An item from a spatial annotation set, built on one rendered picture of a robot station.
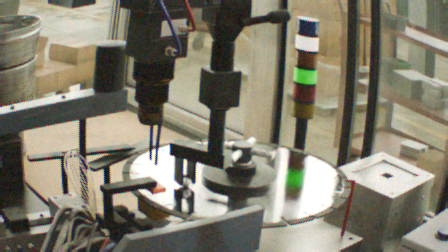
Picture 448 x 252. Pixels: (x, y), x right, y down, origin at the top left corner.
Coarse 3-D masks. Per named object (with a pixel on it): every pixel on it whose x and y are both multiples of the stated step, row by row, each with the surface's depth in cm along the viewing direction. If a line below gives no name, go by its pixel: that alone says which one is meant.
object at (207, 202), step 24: (144, 168) 116; (168, 168) 117; (288, 168) 121; (312, 168) 121; (144, 192) 107; (168, 192) 108; (192, 192) 109; (216, 192) 110; (264, 192) 111; (288, 192) 111; (312, 192) 111; (264, 216) 102; (288, 216) 102
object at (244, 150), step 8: (224, 144) 114; (232, 144) 114; (240, 144) 113; (248, 144) 114; (240, 152) 112; (248, 152) 113; (256, 152) 113; (264, 152) 112; (272, 152) 112; (232, 160) 110; (240, 160) 113; (248, 160) 113
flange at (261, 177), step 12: (204, 168) 116; (216, 168) 116; (228, 168) 113; (240, 168) 112; (252, 168) 113; (264, 168) 117; (204, 180) 113; (216, 180) 111; (228, 180) 112; (240, 180) 112; (252, 180) 112; (264, 180) 112; (276, 180) 113; (240, 192) 110
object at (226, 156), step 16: (224, 112) 105; (224, 128) 105; (176, 144) 108; (192, 144) 108; (208, 144) 106; (176, 160) 109; (192, 160) 107; (208, 160) 106; (224, 160) 105; (176, 176) 110; (192, 176) 110
